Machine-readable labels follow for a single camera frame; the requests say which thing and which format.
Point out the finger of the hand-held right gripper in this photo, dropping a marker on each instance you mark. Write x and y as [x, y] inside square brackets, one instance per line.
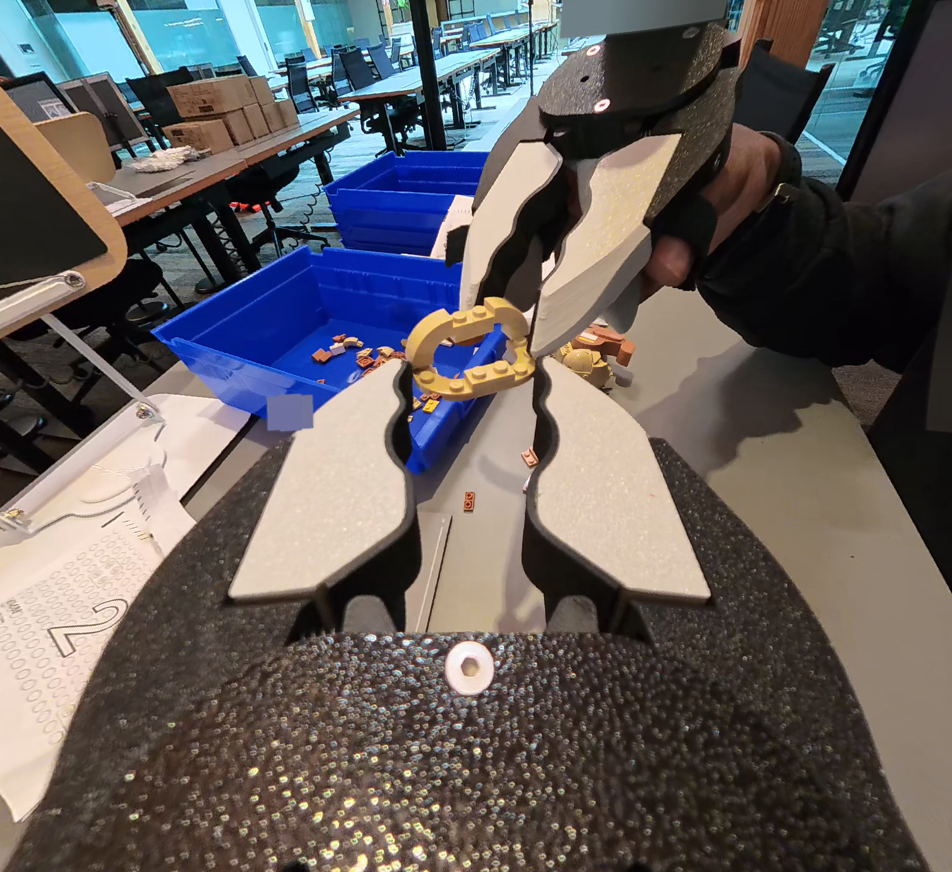
[603, 233]
[509, 210]

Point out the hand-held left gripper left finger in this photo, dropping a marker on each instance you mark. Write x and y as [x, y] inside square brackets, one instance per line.
[327, 508]

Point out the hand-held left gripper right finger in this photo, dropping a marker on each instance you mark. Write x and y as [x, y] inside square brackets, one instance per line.
[610, 508]

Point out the pile of small toy bricks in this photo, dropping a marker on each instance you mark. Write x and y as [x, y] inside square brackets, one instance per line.
[357, 352]

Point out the blue plastic bin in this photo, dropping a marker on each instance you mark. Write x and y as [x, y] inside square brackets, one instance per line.
[253, 337]
[402, 196]

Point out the person's right forearm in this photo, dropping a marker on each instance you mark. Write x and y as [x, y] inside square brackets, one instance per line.
[833, 262]

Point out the long wooden desk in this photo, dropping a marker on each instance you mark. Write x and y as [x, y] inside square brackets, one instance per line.
[238, 158]

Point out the white plastic bag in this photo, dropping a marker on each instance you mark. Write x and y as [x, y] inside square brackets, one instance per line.
[451, 225]

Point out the orange small brick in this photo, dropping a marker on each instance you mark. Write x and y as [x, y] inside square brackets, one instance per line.
[530, 457]

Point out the partly built tan brick model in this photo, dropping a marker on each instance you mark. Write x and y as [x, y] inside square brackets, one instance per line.
[592, 355]

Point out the black steel column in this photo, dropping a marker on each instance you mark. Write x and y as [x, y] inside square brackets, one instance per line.
[421, 25]

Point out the black computer monitor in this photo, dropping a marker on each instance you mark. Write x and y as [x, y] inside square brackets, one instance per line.
[908, 99]

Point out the stack of cardboard boxes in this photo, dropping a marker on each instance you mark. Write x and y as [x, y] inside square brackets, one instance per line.
[231, 111]

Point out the white printed paper sheet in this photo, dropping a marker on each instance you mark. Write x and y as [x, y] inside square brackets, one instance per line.
[60, 634]

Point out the black top wooden table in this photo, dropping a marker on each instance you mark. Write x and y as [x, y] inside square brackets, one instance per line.
[37, 218]

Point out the white metal frame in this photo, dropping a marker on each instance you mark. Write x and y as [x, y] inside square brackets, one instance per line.
[75, 471]

